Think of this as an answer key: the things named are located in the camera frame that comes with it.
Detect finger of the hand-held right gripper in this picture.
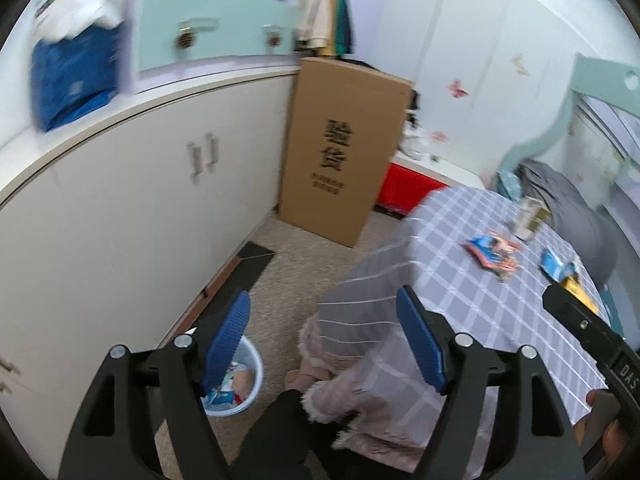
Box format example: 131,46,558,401
542,284,623,356

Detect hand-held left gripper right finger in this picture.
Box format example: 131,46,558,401
396,285,586,480

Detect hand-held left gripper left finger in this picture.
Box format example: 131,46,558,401
59,290,252,480

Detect light blue plastic bin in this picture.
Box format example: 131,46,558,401
201,335,264,418

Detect person's right hand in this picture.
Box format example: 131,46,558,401
584,389,640,468

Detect yellow packet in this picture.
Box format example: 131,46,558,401
559,272,599,312

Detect blue and white packet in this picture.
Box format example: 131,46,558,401
539,248,577,282

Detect grey checked bed sheet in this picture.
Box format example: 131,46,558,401
299,186,614,467

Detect pink fuzzy slipper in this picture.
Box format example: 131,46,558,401
284,366,329,402

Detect black floor mat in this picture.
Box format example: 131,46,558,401
234,241,278,283

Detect colourful snack packet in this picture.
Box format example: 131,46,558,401
461,232,522,282

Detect person's black trouser legs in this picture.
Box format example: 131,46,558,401
230,386,432,480

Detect grey pillow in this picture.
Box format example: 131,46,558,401
516,159,622,282

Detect teal packet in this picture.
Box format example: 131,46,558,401
496,169,524,199

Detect red box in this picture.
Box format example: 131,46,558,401
374,162,449,217

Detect white low table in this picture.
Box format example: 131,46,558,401
389,151,487,192

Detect white floor cabinet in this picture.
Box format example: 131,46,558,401
0,67,302,427

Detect small white bag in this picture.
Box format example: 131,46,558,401
399,126,432,162

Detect tall cardboard box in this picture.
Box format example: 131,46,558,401
277,56,415,249

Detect teal headboard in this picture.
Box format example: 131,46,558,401
496,52,640,182

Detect blue shopping bag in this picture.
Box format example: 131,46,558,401
31,27,124,134

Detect teal drawer unit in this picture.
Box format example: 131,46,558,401
137,0,302,74

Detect white wardrobe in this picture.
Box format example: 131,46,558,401
360,0,587,192

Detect green hanging garment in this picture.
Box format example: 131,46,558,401
332,0,354,57

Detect cream hanging garment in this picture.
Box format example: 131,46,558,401
299,0,337,54

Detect white plastic bag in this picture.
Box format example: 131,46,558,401
35,0,127,42

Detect metal cabinet handle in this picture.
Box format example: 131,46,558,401
204,131,222,172
186,141,205,179

